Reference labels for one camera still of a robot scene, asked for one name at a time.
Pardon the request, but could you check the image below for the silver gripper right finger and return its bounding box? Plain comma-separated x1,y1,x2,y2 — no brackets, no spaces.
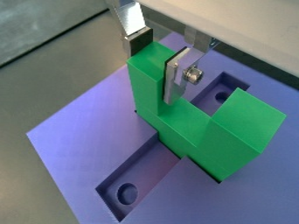
162,26,218,105

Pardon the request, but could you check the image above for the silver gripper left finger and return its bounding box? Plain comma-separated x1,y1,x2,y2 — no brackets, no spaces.
105,0,153,58

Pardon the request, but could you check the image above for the green U-shaped block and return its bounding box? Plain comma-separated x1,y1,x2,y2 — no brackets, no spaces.
126,42,285,182

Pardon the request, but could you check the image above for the purple board with cross slot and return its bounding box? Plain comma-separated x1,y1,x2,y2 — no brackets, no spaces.
25,31,299,224

